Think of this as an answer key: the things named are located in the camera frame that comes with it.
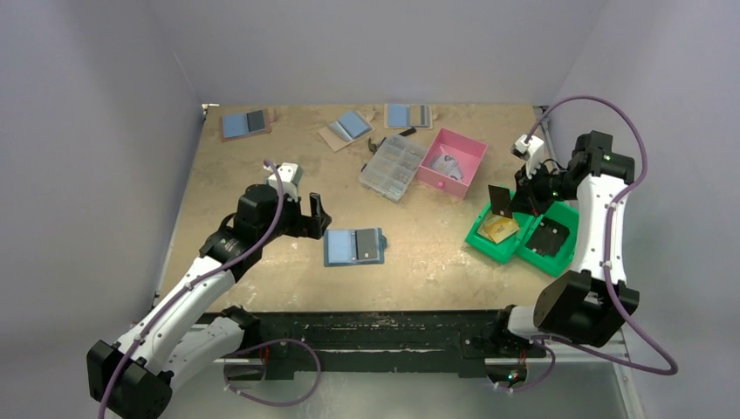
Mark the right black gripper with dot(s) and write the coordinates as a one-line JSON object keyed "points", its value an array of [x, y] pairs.
{"points": [[525, 195]]}

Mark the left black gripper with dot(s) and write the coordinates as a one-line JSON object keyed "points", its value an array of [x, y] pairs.
{"points": [[307, 226]]}

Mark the blue card holder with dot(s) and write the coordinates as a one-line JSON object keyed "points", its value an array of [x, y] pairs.
{"points": [[349, 247]]}

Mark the black VIP card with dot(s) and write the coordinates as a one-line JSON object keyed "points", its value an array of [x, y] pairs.
{"points": [[500, 200]]}

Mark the gold card from holder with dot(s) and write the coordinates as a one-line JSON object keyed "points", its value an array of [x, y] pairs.
{"points": [[514, 227]]}

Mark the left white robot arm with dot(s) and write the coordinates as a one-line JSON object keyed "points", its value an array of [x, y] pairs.
{"points": [[136, 376]]}

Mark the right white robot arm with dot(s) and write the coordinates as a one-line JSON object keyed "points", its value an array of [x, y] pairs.
{"points": [[586, 305]]}

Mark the black cards in lid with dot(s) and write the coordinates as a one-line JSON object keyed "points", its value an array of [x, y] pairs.
{"points": [[548, 237]]}

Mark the teal open card holder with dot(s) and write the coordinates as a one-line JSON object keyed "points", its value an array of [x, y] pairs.
{"points": [[297, 174]]}

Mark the gold credit card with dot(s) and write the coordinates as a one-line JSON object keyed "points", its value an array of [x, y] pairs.
{"points": [[494, 228]]}

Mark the cards in pink bin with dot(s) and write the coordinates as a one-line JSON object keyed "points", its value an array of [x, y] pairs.
{"points": [[447, 165]]}

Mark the tan open card holder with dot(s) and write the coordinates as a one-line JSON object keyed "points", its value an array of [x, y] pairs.
{"points": [[347, 129]]}

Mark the brown open card holder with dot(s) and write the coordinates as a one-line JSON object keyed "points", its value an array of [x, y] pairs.
{"points": [[236, 126]]}

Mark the beige open card holder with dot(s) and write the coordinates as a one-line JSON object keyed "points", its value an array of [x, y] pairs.
{"points": [[398, 116]]}

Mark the green tray lid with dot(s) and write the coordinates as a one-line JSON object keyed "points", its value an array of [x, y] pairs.
{"points": [[554, 266]]}

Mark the green plastic tray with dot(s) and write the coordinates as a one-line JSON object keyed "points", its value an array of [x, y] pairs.
{"points": [[504, 250]]}

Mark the pink plastic bin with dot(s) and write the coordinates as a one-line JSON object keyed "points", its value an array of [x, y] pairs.
{"points": [[469, 153]]}

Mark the clear plastic organizer box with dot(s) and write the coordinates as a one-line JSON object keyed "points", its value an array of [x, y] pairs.
{"points": [[393, 167]]}

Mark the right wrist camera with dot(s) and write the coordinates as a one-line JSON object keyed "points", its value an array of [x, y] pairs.
{"points": [[531, 150]]}

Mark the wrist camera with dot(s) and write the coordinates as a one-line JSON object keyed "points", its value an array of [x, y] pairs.
{"points": [[283, 176], [531, 150]]}

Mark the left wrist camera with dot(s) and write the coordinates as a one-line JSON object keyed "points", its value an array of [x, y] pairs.
{"points": [[283, 176]]}

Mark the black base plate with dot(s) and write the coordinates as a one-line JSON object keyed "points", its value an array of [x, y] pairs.
{"points": [[468, 343]]}

